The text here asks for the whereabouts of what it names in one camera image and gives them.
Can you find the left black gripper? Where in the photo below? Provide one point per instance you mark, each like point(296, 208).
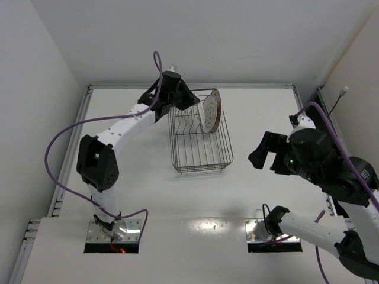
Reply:
point(183, 96)

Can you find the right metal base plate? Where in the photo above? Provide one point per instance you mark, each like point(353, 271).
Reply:
point(254, 229)

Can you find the wire dish rack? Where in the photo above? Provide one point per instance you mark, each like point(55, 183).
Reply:
point(192, 150)

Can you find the green rimmed lettered plate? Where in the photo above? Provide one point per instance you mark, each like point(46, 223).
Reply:
point(201, 115)

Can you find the orange sunburst plate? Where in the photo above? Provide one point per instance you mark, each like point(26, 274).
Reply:
point(217, 96)

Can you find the metal base plate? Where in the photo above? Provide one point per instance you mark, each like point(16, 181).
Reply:
point(126, 231)
point(254, 229)

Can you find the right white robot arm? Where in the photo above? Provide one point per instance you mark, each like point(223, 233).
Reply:
point(352, 184)

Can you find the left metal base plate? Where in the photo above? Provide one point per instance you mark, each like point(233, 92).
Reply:
point(126, 231)

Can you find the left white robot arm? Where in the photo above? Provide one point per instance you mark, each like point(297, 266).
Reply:
point(97, 157)

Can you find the white plate dark rim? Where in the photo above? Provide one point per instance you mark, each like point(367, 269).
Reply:
point(210, 113)

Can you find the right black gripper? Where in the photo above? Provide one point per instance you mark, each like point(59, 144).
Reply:
point(276, 152)

